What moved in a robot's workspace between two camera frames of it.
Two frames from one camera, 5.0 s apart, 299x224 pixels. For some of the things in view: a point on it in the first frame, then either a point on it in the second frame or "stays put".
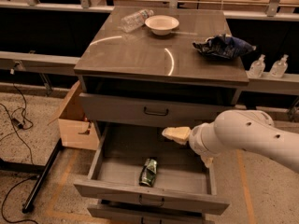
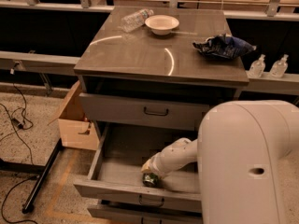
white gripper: [195, 141] -> [163, 162]
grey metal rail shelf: [37, 63] stays put
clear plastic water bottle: [135, 20] stays put
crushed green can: [149, 172] stays put
